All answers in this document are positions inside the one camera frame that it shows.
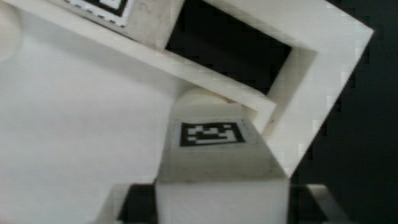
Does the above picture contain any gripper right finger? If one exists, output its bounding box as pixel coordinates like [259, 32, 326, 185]
[289, 184, 356, 224]

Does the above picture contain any white leg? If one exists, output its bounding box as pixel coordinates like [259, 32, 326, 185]
[155, 88, 290, 224]
[47, 0, 186, 49]

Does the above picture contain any white square tabletop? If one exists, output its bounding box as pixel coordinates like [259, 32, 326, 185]
[0, 0, 282, 224]

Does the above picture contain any white U-shaped fixture wall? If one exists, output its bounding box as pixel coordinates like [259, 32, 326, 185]
[205, 0, 374, 173]

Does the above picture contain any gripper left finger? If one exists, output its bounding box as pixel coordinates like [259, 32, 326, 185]
[95, 183, 159, 224]

